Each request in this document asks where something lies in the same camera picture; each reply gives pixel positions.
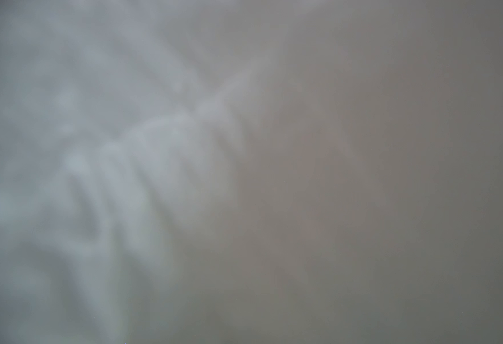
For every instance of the white plastic bag fruit print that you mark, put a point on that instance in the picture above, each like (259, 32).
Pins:
(251, 171)

